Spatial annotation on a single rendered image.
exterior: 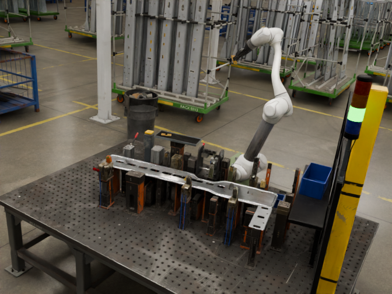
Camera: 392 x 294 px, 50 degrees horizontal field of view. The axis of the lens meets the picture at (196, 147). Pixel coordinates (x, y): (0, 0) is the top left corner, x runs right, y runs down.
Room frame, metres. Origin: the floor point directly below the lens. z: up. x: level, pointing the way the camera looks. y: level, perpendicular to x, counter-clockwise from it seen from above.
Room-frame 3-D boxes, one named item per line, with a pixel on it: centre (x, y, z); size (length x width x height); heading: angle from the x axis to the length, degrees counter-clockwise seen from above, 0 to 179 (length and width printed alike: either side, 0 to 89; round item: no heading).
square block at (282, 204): (2.43, -0.62, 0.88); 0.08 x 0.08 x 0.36; 71
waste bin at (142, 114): (5.75, 0.84, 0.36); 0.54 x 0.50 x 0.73; 150
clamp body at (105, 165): (2.80, 0.66, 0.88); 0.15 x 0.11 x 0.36; 161
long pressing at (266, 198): (2.79, 0.06, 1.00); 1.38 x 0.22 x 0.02; 71
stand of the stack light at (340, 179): (1.86, -0.72, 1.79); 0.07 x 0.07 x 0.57
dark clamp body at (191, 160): (2.99, 0.01, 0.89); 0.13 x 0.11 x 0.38; 161
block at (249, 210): (2.44, -0.41, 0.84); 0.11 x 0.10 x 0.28; 161
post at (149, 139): (3.26, 0.40, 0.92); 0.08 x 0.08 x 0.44; 71
